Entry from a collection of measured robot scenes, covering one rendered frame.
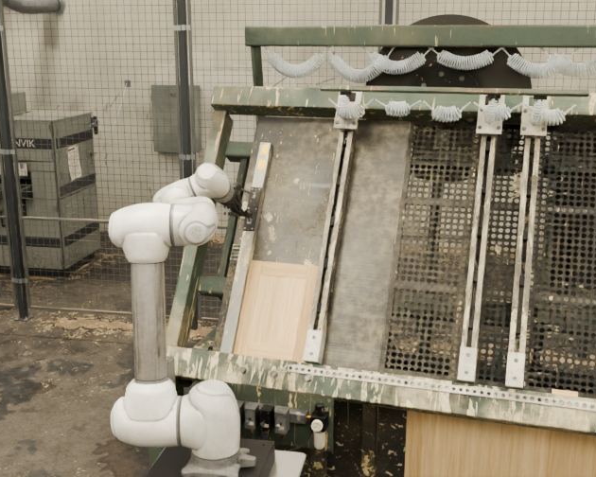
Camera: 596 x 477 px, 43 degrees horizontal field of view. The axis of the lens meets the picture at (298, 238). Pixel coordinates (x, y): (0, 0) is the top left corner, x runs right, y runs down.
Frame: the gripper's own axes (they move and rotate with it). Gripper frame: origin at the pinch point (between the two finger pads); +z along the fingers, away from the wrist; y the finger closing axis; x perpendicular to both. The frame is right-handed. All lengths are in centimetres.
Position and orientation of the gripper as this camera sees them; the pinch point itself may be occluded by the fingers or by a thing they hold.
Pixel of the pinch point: (239, 211)
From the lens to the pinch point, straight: 318.5
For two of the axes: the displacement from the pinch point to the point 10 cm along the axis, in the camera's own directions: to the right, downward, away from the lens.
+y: -1.6, 9.4, -3.0
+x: 9.6, 0.7, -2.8
